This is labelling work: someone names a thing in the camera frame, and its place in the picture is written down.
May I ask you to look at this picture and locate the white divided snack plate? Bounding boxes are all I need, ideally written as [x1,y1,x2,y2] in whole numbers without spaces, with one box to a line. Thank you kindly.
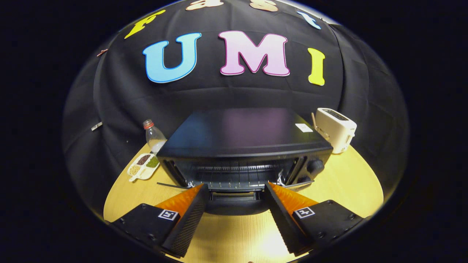
[127,153,160,182]

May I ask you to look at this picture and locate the clear plastic bottle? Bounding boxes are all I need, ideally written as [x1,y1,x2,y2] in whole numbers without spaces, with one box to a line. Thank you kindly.
[143,119,167,154]

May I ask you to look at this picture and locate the white toaster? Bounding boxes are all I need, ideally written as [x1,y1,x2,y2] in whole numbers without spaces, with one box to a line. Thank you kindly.
[313,108,357,154]

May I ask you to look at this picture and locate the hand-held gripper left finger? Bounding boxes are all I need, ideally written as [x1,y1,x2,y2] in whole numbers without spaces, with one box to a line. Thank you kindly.
[110,183,210,258]

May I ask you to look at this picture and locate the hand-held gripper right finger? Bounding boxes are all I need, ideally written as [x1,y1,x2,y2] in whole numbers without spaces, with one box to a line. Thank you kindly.
[264,182,366,256]

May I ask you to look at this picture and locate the black toaster oven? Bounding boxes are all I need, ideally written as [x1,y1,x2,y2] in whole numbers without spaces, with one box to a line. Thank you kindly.
[156,107,334,216]

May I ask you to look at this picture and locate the black backdrop cloth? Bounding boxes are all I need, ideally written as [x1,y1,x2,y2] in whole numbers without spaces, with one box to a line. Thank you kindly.
[61,0,410,216]

